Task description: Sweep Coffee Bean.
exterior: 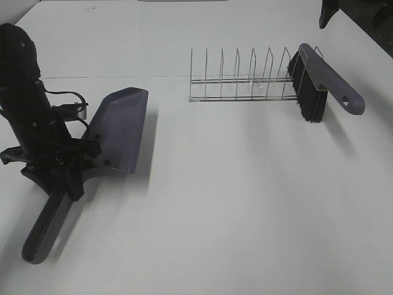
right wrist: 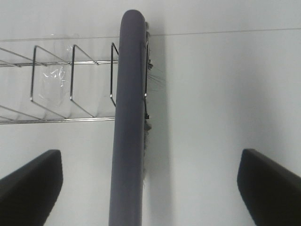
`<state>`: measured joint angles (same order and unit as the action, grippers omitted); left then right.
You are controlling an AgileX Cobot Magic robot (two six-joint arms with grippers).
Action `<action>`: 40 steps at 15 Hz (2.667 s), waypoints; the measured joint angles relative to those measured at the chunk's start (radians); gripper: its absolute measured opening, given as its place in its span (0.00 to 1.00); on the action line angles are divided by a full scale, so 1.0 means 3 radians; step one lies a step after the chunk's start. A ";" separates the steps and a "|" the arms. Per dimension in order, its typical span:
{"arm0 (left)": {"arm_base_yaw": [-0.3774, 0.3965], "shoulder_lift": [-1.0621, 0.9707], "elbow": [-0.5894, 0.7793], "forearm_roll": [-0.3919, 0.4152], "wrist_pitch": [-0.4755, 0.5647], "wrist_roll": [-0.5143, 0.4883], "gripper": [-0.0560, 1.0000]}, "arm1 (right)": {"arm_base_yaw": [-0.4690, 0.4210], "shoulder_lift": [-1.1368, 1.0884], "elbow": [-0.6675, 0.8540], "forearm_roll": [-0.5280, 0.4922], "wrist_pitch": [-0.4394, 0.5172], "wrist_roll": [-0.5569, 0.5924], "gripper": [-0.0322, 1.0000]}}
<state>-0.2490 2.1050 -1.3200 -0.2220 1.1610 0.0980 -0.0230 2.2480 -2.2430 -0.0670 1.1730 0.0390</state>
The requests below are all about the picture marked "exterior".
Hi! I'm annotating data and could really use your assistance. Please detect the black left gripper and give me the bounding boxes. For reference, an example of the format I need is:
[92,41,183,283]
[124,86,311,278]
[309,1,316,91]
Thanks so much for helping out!
[1,107,101,200]

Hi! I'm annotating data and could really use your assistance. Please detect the grey plastic dustpan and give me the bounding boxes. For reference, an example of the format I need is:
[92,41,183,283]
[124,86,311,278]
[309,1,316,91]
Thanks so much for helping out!
[21,87,149,264]

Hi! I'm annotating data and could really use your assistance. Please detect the grey hand brush black bristles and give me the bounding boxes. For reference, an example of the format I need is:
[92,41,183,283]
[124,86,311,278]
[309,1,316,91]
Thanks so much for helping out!
[288,43,365,123]

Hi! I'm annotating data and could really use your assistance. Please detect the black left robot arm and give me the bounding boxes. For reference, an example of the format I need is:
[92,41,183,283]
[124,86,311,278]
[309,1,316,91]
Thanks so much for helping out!
[1,23,101,202]

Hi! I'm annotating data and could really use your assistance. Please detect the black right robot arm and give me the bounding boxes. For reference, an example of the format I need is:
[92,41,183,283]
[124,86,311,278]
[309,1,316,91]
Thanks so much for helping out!
[319,1,392,29]

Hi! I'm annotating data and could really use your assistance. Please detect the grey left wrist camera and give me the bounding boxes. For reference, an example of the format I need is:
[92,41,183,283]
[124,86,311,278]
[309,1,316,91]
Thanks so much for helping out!
[54,103,88,122]

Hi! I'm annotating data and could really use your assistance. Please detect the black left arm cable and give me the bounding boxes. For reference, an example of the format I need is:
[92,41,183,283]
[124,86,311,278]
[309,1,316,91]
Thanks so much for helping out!
[42,89,90,142]

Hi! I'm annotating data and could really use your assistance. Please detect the metal wire dish rack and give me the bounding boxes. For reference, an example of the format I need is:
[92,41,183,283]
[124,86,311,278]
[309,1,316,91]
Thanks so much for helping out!
[189,46,309,103]

